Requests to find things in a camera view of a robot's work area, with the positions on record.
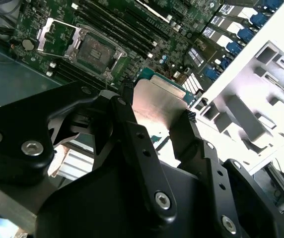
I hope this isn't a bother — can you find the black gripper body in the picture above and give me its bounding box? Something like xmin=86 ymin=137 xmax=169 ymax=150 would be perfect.
xmin=34 ymin=158 xmax=219 ymax=238

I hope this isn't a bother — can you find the silver square CPU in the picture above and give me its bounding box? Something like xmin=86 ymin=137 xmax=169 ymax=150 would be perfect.
xmin=132 ymin=68 xmax=196 ymax=131

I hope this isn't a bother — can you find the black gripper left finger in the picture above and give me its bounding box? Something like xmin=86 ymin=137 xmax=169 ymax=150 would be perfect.
xmin=0 ymin=80 xmax=178 ymax=225

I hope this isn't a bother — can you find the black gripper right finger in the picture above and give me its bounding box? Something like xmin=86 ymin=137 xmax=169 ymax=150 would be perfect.
xmin=169 ymin=111 xmax=282 ymax=238

